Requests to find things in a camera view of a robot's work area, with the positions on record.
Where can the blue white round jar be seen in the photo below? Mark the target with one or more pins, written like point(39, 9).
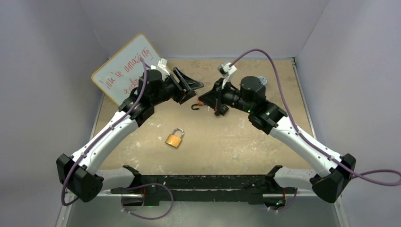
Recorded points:
point(262, 80)

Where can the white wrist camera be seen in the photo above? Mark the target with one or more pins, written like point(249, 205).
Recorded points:
point(227, 70)
point(161, 67)

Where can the orange padlock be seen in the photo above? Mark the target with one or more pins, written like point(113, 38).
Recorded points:
point(197, 105)

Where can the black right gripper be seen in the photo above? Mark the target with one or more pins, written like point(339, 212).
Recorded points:
point(216, 96)

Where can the brass padlock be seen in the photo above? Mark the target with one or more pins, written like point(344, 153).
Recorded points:
point(173, 140)

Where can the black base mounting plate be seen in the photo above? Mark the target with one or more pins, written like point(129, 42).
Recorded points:
point(252, 189)

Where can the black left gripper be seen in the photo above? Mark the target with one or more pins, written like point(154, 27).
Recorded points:
point(179, 98)

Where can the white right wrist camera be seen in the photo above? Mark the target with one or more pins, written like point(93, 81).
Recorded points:
point(227, 70)

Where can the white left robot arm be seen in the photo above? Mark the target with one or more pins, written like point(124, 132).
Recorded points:
point(78, 173)

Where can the whiteboard with red writing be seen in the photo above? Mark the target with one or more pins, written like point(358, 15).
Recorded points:
point(120, 74)

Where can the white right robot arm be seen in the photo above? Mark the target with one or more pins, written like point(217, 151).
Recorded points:
point(330, 170)

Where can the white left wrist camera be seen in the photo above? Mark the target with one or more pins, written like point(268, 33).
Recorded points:
point(161, 67)

